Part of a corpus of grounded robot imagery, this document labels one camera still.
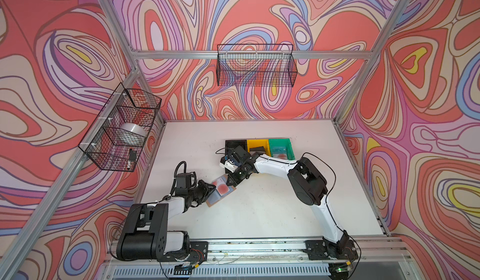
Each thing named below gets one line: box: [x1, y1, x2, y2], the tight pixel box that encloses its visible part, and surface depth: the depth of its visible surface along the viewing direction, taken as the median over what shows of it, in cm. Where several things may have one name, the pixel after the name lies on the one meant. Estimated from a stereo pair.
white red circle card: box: [214, 177, 230, 196], surface depth 92 cm
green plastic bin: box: [268, 138, 296, 160], surface depth 103 cm
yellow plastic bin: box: [246, 139, 272, 157], surface depth 103 cm
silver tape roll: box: [116, 122, 147, 142], surface depth 73 cm
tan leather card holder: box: [205, 173, 237, 208], surface depth 91 cm
